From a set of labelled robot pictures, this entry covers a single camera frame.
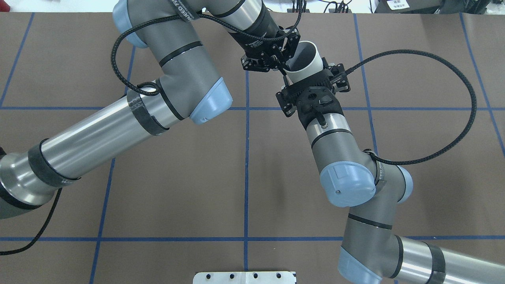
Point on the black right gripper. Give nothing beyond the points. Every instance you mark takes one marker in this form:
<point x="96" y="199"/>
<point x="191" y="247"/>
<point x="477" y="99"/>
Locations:
<point x="338" y="77"/>

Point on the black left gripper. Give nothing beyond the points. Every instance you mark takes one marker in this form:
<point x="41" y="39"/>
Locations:
<point x="257" y="42"/>

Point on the white HOME mug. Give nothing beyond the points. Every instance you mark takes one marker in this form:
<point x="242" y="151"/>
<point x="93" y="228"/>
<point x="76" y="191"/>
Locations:
<point x="305" y="62"/>

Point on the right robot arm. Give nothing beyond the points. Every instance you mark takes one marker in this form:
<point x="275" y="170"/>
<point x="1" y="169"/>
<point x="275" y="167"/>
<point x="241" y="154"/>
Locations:
<point x="370" y="251"/>

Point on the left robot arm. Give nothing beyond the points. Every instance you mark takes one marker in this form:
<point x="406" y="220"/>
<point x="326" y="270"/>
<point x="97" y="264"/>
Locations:
<point x="190" y="87"/>

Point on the brown table mat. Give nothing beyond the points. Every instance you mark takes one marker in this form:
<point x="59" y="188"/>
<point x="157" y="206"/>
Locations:
<point x="242" y="191"/>

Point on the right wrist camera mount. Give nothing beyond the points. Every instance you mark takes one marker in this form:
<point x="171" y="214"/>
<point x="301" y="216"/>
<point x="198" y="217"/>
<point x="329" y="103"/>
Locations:
<point x="312" y="82"/>

